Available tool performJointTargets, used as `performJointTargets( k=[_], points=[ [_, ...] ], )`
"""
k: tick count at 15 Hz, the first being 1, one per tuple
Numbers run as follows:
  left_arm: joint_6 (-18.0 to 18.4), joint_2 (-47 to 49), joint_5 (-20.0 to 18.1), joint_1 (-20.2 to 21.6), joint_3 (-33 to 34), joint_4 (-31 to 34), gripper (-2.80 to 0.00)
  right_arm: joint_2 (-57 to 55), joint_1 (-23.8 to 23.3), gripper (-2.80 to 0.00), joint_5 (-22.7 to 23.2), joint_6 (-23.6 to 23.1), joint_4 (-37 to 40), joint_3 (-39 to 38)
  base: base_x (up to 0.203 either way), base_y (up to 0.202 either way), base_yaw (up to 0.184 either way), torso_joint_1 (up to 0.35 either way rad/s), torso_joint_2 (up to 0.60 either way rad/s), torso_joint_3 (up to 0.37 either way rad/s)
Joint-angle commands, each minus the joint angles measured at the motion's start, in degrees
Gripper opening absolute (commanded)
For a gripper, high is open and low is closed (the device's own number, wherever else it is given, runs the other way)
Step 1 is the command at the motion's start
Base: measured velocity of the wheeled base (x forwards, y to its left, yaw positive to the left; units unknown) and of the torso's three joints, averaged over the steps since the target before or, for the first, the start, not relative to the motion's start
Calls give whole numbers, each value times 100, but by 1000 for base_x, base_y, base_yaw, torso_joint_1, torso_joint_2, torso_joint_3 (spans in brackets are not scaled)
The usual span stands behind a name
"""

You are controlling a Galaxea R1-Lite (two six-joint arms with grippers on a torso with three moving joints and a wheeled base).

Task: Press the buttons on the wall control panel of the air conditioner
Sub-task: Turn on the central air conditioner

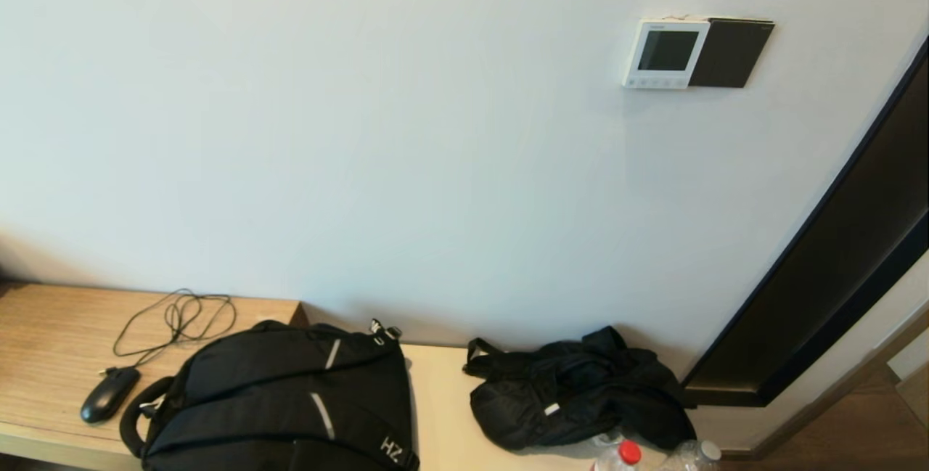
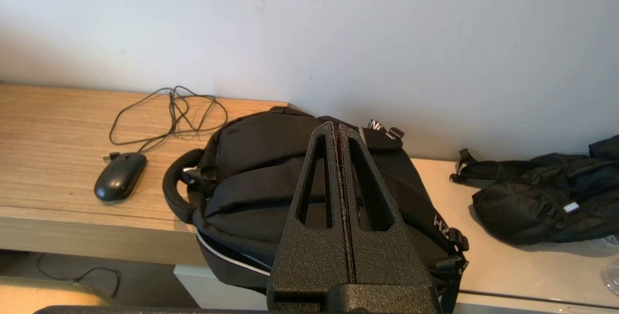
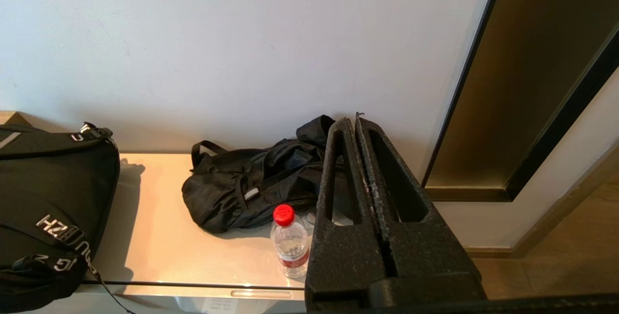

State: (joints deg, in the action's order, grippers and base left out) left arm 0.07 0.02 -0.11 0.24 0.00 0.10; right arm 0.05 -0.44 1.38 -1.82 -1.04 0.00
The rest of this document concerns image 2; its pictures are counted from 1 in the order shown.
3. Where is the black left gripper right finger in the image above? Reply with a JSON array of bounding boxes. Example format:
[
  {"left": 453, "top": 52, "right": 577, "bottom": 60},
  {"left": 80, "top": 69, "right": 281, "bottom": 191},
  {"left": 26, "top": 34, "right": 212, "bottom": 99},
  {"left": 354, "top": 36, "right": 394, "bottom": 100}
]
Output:
[{"left": 339, "top": 124, "right": 439, "bottom": 301}]

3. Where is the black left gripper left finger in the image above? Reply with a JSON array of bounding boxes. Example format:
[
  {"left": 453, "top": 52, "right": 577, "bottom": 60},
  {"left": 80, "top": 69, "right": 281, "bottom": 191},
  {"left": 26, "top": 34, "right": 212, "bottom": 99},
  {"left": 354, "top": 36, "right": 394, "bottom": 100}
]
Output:
[{"left": 267, "top": 122, "right": 356, "bottom": 301}]

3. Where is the black backpack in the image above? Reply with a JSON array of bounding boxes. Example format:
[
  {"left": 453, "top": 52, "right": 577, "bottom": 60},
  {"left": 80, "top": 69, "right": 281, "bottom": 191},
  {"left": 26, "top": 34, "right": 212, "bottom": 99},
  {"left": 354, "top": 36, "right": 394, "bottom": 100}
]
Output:
[{"left": 162, "top": 106, "right": 470, "bottom": 314}]

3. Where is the crumpled black fabric bag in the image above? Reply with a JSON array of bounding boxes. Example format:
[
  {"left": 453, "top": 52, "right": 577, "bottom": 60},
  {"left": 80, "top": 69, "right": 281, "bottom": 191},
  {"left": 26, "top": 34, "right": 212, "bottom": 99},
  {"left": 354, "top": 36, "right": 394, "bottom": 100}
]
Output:
[{"left": 450, "top": 134, "right": 619, "bottom": 246}]

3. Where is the black computer mouse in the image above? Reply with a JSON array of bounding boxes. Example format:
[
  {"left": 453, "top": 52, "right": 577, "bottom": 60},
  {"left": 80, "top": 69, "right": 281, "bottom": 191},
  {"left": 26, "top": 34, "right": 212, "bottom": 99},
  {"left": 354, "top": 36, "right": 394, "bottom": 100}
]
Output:
[{"left": 94, "top": 152, "right": 147, "bottom": 202}]

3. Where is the clear bottle with red cap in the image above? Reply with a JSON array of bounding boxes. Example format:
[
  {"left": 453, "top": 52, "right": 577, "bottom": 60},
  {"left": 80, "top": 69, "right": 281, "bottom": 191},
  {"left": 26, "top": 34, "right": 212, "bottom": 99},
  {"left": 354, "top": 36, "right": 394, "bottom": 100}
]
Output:
[{"left": 601, "top": 235, "right": 619, "bottom": 297}]

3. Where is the black floor cable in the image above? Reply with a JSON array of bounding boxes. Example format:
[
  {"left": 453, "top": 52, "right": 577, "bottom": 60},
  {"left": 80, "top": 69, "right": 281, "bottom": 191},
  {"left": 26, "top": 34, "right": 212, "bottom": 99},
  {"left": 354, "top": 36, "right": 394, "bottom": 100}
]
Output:
[{"left": 38, "top": 254, "right": 120, "bottom": 299}]

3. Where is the thin black mouse cable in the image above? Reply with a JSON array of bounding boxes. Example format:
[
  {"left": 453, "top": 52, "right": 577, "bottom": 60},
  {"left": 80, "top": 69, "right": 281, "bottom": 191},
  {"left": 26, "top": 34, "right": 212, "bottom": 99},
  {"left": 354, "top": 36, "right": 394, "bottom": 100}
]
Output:
[{"left": 103, "top": 86, "right": 228, "bottom": 162}]

